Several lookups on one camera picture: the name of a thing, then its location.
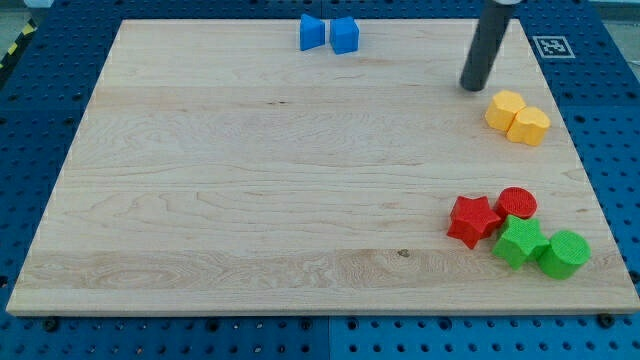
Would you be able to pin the yellow hexagon block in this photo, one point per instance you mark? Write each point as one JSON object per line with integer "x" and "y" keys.
{"x": 503, "y": 108}

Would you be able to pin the light wooden board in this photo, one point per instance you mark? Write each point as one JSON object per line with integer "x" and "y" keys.
{"x": 218, "y": 170}

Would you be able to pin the blue trapezoid block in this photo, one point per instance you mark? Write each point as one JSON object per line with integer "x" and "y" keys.
{"x": 311, "y": 32}

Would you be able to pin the blue cube block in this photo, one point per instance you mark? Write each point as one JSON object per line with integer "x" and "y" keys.
{"x": 344, "y": 35}

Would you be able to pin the red star block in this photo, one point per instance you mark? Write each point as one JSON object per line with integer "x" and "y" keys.
{"x": 471, "y": 220}

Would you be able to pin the red cylinder block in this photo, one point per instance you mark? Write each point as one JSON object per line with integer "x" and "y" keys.
{"x": 516, "y": 201}

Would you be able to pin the green star block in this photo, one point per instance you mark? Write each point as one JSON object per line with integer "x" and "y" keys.
{"x": 519, "y": 241}

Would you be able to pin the yellow heart block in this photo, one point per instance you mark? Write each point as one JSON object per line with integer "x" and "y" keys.
{"x": 529, "y": 126}

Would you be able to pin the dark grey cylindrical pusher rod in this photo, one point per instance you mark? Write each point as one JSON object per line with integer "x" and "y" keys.
{"x": 490, "y": 30}

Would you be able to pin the green cylinder block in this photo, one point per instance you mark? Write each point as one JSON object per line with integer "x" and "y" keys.
{"x": 567, "y": 252}

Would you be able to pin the white fiducial marker tag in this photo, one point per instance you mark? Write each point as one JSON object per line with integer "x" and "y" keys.
{"x": 553, "y": 47}

